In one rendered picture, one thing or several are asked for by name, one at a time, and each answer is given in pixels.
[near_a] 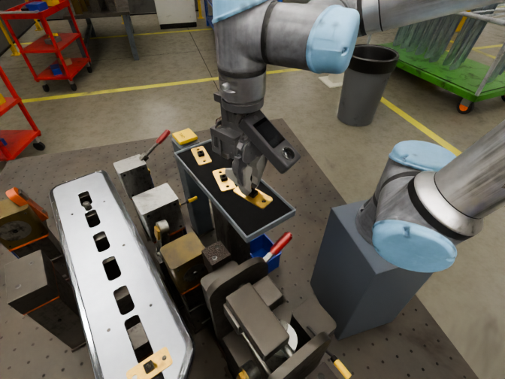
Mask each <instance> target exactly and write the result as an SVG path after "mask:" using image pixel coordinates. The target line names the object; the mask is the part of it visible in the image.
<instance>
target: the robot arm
mask: <svg viewBox="0 0 505 379"><path fill-rule="evenodd" d="M499 2H505V0H311V1H310V2H308V3H306V4H298V3H288V2H276V1H270V0H213V19H212V23H213V26H214V35H215V43H216V60H217V68H218V77H219V91H218V92H215V93H214V94H213V97H214V101H216V102H219V103H220V108H221V117H220V118H217V119H216V125H214V126H211V127H210V135H211V141H212V148H213V151H214V152H216V153H218V154H219V155H220V156H222V157H224V158H226V159H229V158H232V159H234V161H233V163H232V168H226V169H225V174H226V176H227V177H228V178H229V179H230V180H232V181H233V182H234V183H235V184H237V185H238V187H239V189H240V191H241V192H242V193H243V194H244V195H245V196H248V195H249V194H250V193H251V191H252V190H251V189H252V188H253V189H256V188H257V186H258V185H259V183H260V180H261V179H262V175H263V173H264V169H265V167H266V164H267V160H269V162H270V163H271V164H272V165H273V166H274V167H275V169H276V170H278V172H279V173H281V174H284V173H286V172H287V171H288V170H289V169H290V168H291V167H292V166H293V165H294V164H295V163H296V162H297V161H298V160H299V159H300V158H301V155H300V154H299V152H298V151H297V150H296V149H295V148H294V147H293V146H292V145H291V144H290V143H289V142H288V141H287V140H286V138H285V137H284V136H283V135H282V134H281V133H280V131H279V130H278V129H277V128H276V127H275V126H274V124H273V123H272V122H271V121H270V120H269V119H268V118H267V117H266V116H265V115H264V114H263V113H262V111H261V110H260V109H261V108H262V107H263V105H264V95H265V90H266V64H270V65H278V66H282V67H287V68H296V69H301V70H306V71H311V72H313V73H317V74H321V73H329V74H341V73H343V72H345V70H346V69H347V68H348V66H349V63H350V59H351V58H352V54H353V51H354V48H355V43H356V39H357V38H358V37H361V36H365V35H370V34H374V33H377V32H383V31H386V30H390V29H395V28H398V27H402V26H407V25H410V24H414V23H419V22H422V21H426V20H431V19H435V18H438V17H444V16H447V15H450V14H456V13H459V12H462V11H468V10H471V9H474V8H480V7H483V6H486V5H492V4H495V3H499ZM221 118H222V119H221ZM218 119H219V121H217V120H218ZM221 124H222V125H221ZM219 125H221V126H219ZM218 126H219V127H218ZM213 136H214V140H213ZM214 143H215V146H214ZM251 175H252V182H251V180H250V177H251ZM504 206H505V120H504V121H503V122H501V123H500V124H498V125H497V126H495V127H494V128H493V129H492V130H491V131H490V132H488V133H487V134H486V135H484V136H483V137H481V138H480V139H479V140H478V141H477V142H475V143H474V144H472V145H471V146H470V147H468V148H467V149H466V150H465V151H464V152H463V153H461V154H460V155H458V156H456V155H455V154H454V153H452V152H451V151H449V150H447V149H445V148H443V147H441V146H438V145H436V144H432V143H429V142H425V141H413V140H412V141H402V142H399V143H398V144H396V145H395V146H394V148H393V150H392V152H391V153H390V154H389V159H388V161H387V163H386V166H385V168H384V170H383V173H382V176H381V178H380V181H379V183H378V185H377V187H376V190H375V192H374V194H373V196H371V197H370V198H369V199H368V200H367V201H366V202H365V203H364V204H363V205H362V206H361V207H360V209H359V211H358V214H357V216H356V219H355V224H356V227H357V230H358V232H359V233H360V235H361V236H362V238H363V239H364V240H365V241H366V242H368V243H369V244H371V245H372V246H374V249H375V250H376V252H377V253H378V254H379V255H380V256H381V257H382V258H383V259H385V260H386V261H388V262H390V263H391V264H393V265H396V266H397V267H400V268H403V269H406V270H410V271H417V272H437V271H442V270H445V269H447V268H448V267H450V266H451V265H452V264H453V263H454V261H455V258H456V256H457V250H456V248H455V246H456V245H457V244H460V243H461V242H463V241H466V240H467V239H468V238H471V237H473V236H474V235H477V234H478V233H480V232H481V231H482V228H483V221H484V217H486V216H488V215H489V214H491V213H493V212H495V211H497V210H499V209H500V208H502V207H504Z"/></svg>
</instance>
